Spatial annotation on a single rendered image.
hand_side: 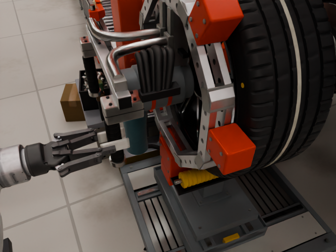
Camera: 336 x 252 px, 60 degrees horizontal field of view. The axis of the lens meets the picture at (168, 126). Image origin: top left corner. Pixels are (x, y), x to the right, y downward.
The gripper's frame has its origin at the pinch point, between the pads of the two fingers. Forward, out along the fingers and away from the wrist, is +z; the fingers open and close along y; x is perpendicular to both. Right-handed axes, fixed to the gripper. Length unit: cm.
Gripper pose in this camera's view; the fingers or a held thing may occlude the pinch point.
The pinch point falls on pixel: (113, 140)
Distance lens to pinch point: 74.4
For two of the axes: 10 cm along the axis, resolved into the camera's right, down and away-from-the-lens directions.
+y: 3.6, 6.2, -7.0
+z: 9.3, -2.3, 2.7
